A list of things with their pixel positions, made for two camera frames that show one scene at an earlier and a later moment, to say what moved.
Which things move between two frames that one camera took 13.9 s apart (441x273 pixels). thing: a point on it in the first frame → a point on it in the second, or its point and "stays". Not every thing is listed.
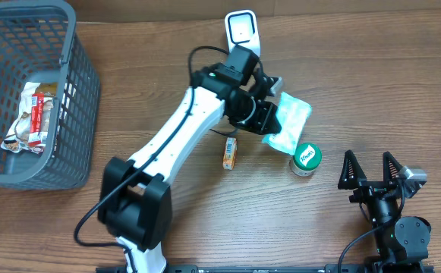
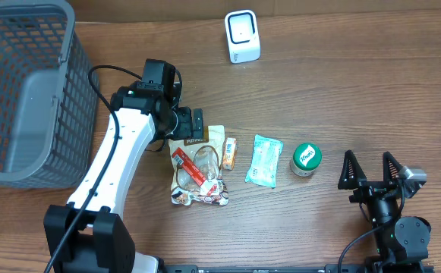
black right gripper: [370, 188] stays
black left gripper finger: [267, 119] → [198, 124]
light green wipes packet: [293, 115] → [263, 170]
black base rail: [274, 268] stays
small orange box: [229, 153] stays
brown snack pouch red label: [28, 133] → [196, 164]
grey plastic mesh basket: [34, 42] stays
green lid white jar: [306, 159] stays
